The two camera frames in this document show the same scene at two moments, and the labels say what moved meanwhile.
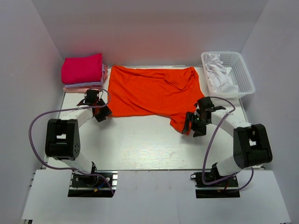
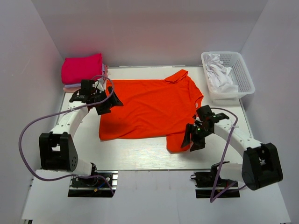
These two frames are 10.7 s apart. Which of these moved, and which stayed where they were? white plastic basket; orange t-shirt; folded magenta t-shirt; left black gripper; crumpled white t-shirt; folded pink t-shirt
Moved: left black gripper; orange t-shirt
Stayed: white plastic basket; folded magenta t-shirt; folded pink t-shirt; crumpled white t-shirt
